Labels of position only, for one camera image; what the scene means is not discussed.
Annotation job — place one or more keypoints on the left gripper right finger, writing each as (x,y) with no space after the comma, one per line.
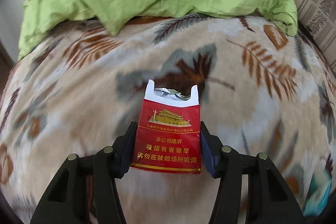
(212,154)

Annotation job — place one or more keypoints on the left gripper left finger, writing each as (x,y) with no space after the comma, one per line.
(123,150)

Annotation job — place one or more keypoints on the red cigarette pack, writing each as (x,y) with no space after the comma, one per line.
(168,138)

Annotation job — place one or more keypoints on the teal cartoon tissue pack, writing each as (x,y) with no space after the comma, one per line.
(318,194)

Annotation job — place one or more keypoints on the leaf pattern bed blanket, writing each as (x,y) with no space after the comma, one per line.
(80,88)

